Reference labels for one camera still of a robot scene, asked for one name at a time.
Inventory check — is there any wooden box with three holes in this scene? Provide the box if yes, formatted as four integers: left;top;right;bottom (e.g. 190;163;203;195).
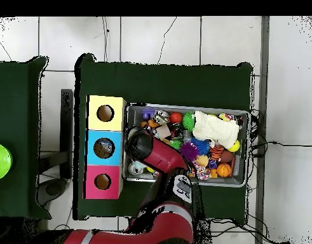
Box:
84;95;128;200

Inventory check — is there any clear mesh bin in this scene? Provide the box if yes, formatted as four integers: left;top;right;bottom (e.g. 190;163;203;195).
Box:
123;103;250;189

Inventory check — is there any crushed silver can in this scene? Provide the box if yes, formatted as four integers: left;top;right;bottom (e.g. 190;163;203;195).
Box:
153;109;171;125

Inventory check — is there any green spiky ball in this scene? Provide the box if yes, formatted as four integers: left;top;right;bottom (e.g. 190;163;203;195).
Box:
181;111;196;132
169;139;183;150

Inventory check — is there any orange red ball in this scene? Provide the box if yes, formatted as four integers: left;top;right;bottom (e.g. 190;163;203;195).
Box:
170;111;183;125

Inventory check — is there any purple spiky ball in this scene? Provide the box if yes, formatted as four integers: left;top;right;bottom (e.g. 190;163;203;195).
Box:
180;142;200;163

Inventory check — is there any blue spiky ball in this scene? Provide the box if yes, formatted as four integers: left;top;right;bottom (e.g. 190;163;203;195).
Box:
192;137;212;156

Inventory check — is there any dark green table cloth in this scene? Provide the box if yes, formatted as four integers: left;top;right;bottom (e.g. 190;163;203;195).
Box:
0;55;50;220
74;53;254;222

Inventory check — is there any cream yellow cloth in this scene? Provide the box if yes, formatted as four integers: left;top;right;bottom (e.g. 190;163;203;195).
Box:
193;111;242;149

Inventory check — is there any tiger striped toy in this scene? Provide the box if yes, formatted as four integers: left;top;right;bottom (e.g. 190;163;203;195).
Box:
208;144;225;161

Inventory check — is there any orange mini basketball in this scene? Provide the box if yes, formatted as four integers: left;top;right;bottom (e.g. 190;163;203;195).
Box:
217;163;233;179

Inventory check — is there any bright green bowl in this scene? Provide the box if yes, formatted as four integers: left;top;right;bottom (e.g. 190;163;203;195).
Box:
0;142;13;182

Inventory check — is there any black cable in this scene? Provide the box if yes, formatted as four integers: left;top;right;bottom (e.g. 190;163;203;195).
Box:
251;139;312;153

